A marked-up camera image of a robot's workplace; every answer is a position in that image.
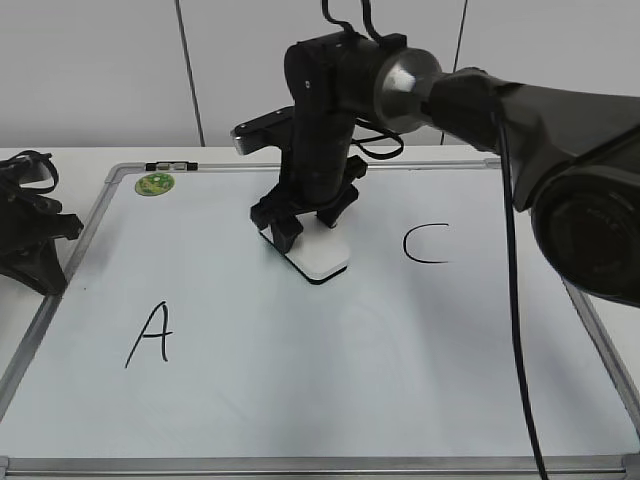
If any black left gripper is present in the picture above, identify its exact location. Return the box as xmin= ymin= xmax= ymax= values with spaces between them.
xmin=1 ymin=150 xmax=83 ymax=295

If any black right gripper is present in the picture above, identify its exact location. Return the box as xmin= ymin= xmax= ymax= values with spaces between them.
xmin=250 ymin=32 xmax=366 ymax=254

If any white rectangular board eraser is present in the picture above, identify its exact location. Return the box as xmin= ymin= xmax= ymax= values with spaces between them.
xmin=277 ymin=214 xmax=351 ymax=285

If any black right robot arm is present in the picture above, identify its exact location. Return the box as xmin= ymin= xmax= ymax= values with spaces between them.
xmin=234 ymin=30 xmax=639 ymax=306

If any round green magnet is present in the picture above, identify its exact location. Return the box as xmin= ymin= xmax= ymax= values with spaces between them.
xmin=134 ymin=173 xmax=175 ymax=197

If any black metal hanger clip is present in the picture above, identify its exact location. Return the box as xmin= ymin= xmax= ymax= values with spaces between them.
xmin=145 ymin=161 xmax=199 ymax=172

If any white aluminium-framed whiteboard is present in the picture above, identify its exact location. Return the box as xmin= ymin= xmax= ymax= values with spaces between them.
xmin=0 ymin=159 xmax=640 ymax=480

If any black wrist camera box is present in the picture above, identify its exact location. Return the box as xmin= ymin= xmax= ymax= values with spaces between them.
xmin=230 ymin=106 xmax=294 ymax=156

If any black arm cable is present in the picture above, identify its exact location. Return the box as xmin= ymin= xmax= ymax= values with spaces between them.
xmin=321 ymin=0 xmax=549 ymax=480

